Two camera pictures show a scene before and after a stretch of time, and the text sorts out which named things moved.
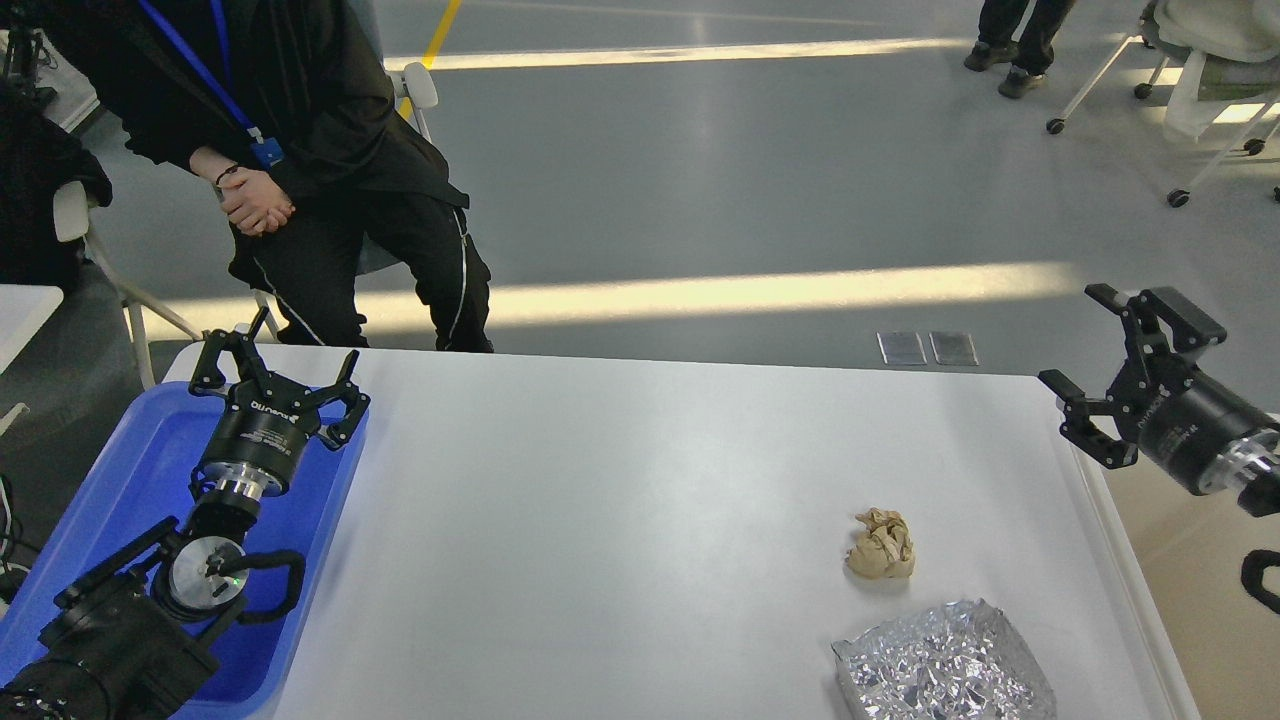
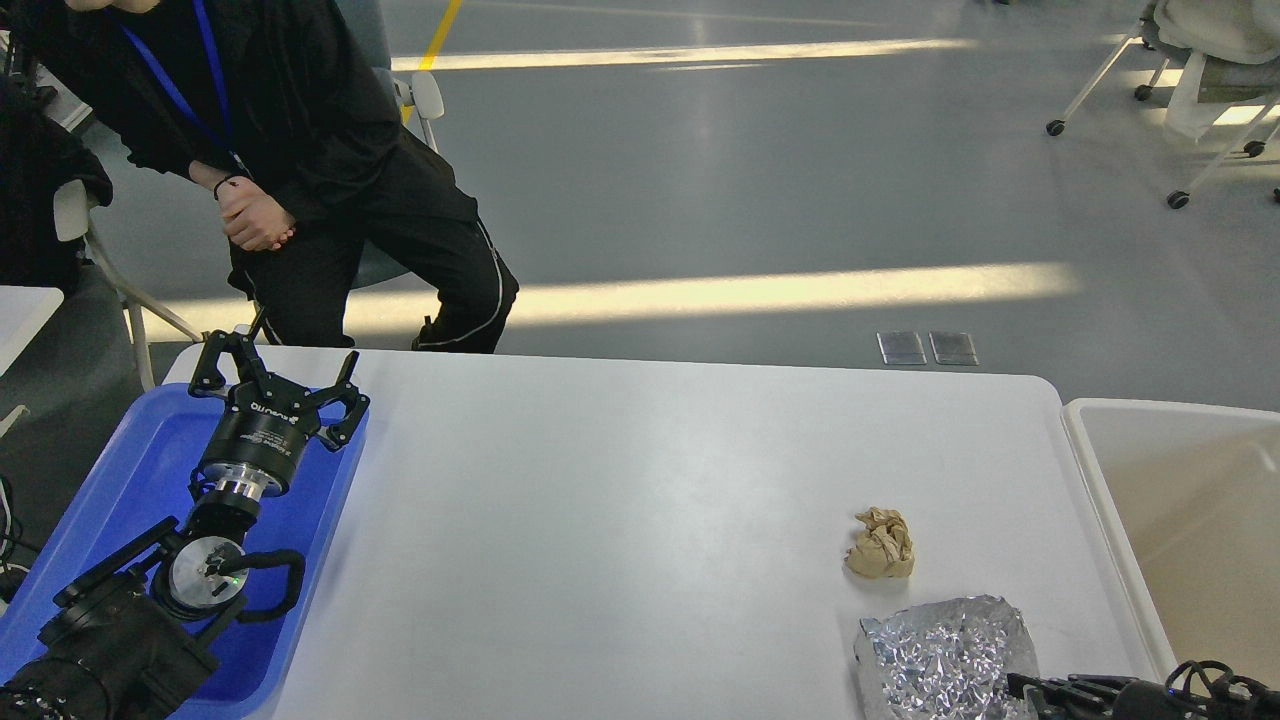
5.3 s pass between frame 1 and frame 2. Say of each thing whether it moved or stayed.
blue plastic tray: stayed
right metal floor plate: stayed
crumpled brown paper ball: stayed
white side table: stayed
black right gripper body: moved
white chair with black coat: stayed
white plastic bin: stayed
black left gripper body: stayed
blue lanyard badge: moved
